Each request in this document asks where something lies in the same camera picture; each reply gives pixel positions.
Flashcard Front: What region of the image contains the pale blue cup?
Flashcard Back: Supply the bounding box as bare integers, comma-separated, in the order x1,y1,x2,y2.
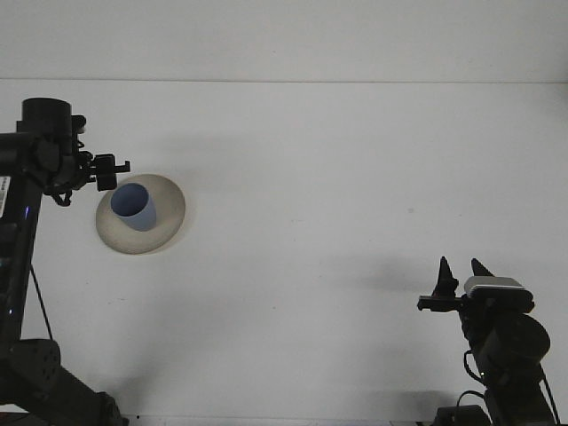
110,183,157,233

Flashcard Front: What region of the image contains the pale round plate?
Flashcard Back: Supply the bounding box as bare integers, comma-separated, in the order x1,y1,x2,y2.
95,173,186,256

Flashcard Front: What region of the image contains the grey camera box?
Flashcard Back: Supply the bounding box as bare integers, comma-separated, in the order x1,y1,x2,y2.
463,275,536,314

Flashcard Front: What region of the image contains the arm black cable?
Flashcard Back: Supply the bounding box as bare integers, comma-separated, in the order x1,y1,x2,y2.
28,261,54,342
456,349,561,422

